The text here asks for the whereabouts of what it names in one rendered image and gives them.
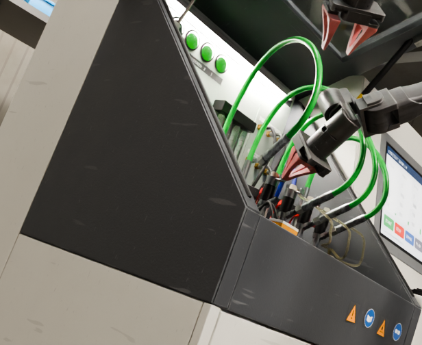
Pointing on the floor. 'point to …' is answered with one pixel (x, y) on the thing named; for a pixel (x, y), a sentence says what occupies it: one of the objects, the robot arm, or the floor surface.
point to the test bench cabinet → (89, 304)
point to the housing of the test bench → (35, 128)
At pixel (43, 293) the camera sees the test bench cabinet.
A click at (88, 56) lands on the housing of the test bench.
